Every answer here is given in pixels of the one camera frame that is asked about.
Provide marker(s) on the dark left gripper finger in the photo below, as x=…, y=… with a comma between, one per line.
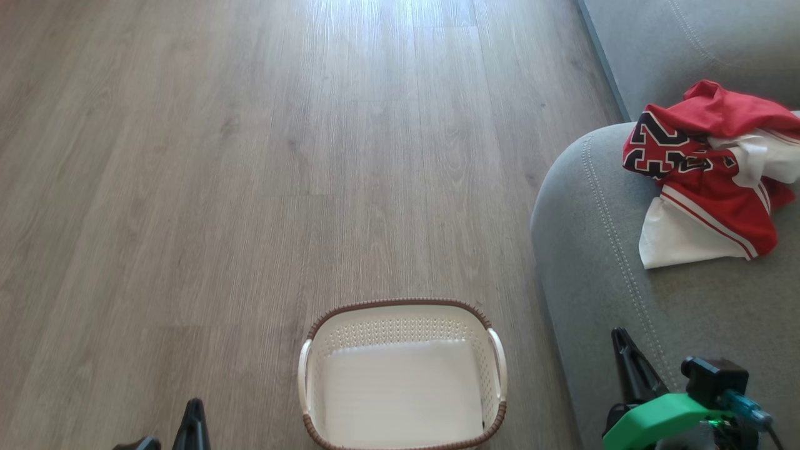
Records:
x=192, y=428

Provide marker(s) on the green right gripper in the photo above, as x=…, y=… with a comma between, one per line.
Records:
x=650, y=419

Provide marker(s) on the red white basketball jersey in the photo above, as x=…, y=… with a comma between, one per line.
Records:
x=712, y=181

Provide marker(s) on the white woven laundry basket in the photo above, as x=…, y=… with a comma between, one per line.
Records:
x=400, y=387

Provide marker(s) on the grey sofa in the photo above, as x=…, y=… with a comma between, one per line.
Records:
x=600, y=281

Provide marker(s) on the grey fabric sofa section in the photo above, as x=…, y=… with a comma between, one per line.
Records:
x=662, y=44

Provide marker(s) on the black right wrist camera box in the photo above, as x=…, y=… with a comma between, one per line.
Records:
x=715, y=381

